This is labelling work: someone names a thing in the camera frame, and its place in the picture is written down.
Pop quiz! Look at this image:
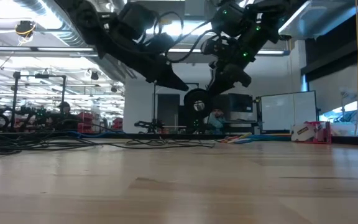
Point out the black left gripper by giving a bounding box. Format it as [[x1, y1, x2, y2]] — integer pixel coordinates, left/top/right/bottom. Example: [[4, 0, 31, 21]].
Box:
[[99, 2, 190, 92]]

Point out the whiteboard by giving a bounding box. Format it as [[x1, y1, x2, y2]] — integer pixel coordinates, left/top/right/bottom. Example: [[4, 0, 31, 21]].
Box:
[[260, 90, 318, 132]]

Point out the black ceiling cord reel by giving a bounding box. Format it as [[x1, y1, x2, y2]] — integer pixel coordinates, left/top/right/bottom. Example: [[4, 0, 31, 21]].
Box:
[[14, 20, 37, 44]]

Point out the person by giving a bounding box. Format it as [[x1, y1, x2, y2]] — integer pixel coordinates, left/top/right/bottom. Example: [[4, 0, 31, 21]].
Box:
[[208, 107, 228, 134], [56, 101, 80, 130]]

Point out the yellow hanging cable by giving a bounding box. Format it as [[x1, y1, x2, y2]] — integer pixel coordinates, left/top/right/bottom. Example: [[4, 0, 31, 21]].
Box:
[[354, 0, 358, 137]]

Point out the red tape dispenser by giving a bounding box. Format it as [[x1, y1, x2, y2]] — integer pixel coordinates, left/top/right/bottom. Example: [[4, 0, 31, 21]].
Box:
[[303, 121, 333, 145]]

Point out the red tool cabinet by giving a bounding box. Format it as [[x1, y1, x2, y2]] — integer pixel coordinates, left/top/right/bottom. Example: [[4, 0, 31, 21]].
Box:
[[112, 117, 124, 131], [78, 111, 96, 134]]

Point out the colourful cable bundle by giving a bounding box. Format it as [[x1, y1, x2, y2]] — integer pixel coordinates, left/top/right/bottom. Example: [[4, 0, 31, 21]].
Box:
[[218, 136, 242, 143]]

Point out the black robot station frame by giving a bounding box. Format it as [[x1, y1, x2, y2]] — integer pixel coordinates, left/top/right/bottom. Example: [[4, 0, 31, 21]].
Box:
[[152, 81, 200, 135], [11, 71, 68, 133]]

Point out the long ceiling light bar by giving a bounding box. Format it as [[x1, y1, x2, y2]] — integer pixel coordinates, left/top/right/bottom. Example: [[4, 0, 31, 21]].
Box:
[[0, 45, 291, 57]]

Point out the black monitor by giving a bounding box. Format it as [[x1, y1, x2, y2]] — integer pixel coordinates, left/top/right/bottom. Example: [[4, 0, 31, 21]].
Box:
[[227, 93, 254, 113]]

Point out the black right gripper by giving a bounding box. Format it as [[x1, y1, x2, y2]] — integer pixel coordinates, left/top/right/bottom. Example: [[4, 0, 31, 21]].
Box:
[[202, 1, 261, 97]]

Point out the black round cord spool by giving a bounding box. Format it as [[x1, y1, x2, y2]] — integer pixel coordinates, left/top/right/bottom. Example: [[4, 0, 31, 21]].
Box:
[[183, 88, 213, 119]]

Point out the bundle of coloured tubes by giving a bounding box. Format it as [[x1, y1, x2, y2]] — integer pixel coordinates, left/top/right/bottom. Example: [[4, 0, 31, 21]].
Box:
[[234, 132, 291, 140]]

